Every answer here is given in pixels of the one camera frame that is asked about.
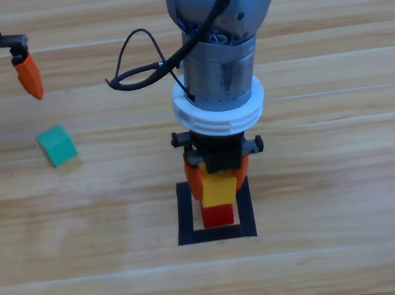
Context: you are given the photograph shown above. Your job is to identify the yellow wooden block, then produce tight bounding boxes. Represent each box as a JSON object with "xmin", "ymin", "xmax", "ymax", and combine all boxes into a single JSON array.
[{"xmin": 196, "ymin": 159, "xmax": 241, "ymax": 209}]

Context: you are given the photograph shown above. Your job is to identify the red wooden block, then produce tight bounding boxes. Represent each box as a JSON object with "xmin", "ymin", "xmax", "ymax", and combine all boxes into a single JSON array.
[{"xmin": 200, "ymin": 203, "xmax": 236, "ymax": 229}]

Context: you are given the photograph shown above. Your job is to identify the green wooden block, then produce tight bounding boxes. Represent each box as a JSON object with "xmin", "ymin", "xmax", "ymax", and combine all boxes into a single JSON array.
[{"xmin": 33, "ymin": 123, "xmax": 80, "ymax": 170}]

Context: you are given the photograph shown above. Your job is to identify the black tape square outline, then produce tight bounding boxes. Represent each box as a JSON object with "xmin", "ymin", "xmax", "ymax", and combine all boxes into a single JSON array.
[{"xmin": 170, "ymin": 173, "xmax": 259, "ymax": 248}]

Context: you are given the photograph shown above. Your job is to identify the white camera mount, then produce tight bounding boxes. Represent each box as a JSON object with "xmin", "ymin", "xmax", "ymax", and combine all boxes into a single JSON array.
[{"xmin": 168, "ymin": 62, "xmax": 270, "ymax": 143}]

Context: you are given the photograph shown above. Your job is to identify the black camera cable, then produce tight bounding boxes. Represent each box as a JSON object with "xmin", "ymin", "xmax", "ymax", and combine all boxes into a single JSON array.
[{"xmin": 94, "ymin": 0, "xmax": 266, "ymax": 113}]

